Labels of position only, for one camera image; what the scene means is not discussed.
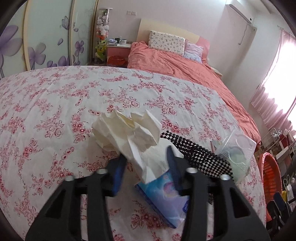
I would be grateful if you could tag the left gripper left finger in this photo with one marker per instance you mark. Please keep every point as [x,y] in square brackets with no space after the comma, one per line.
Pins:
[59,219]

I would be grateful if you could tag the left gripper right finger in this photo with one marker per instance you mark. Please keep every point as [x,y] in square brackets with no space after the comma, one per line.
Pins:
[234,217]

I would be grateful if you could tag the black checkered mesh net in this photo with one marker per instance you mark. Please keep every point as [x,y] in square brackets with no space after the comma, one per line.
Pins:
[199,157]

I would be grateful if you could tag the blue tissue pack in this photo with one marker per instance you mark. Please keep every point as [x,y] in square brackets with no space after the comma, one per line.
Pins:
[161,195]

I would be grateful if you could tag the clear plastic packaging tray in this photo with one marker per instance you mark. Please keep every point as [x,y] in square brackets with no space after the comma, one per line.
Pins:
[236,140]

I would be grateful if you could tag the white tissue paper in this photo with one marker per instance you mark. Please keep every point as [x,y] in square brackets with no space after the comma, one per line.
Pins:
[138,138]

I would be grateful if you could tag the green white cloth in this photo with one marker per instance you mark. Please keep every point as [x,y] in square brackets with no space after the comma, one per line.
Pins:
[239,164]

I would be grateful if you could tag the red plastic laundry basket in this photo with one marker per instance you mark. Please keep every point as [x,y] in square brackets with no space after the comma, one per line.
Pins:
[270,175]

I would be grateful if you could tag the cluttered desk with items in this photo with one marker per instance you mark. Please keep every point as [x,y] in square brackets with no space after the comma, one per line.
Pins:
[282,147]

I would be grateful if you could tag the floral pink white tablecloth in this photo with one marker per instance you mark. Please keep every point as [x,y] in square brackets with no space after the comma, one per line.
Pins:
[47,116]

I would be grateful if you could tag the pink window curtain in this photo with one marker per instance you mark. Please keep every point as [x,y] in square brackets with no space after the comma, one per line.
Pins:
[274,99]

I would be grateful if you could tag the right bedside nightstand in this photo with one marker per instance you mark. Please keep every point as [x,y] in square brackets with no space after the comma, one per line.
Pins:
[216,72]

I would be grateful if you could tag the salmon pink bed duvet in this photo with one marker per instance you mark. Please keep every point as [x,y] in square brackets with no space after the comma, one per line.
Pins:
[141,57]

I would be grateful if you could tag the red bin by nightstand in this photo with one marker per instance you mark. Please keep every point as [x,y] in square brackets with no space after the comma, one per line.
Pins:
[116,61]

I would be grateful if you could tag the pink striped pillow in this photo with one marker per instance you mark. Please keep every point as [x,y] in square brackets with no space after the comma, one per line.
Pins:
[193,52]

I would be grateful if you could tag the pink left nightstand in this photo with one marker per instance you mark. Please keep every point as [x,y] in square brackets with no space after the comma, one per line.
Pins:
[120,50]

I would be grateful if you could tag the wardrobe with purple flowers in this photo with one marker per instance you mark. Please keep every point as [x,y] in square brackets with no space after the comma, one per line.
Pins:
[45,34]

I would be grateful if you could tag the floral white pillow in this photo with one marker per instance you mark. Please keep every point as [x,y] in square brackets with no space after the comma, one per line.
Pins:
[166,42]

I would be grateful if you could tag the plush toy display tube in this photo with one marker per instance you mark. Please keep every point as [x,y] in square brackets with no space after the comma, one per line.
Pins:
[101,31]

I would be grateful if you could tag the white air conditioner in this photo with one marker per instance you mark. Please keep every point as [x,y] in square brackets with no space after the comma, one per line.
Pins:
[241,10]

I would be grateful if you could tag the beige pink headboard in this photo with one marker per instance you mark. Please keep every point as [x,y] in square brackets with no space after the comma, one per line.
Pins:
[147,25]

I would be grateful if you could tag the white wire rack cart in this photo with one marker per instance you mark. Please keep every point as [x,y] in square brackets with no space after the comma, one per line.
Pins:
[269,140]

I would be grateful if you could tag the wall power socket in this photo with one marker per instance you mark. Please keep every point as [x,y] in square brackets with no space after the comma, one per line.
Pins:
[131,13]

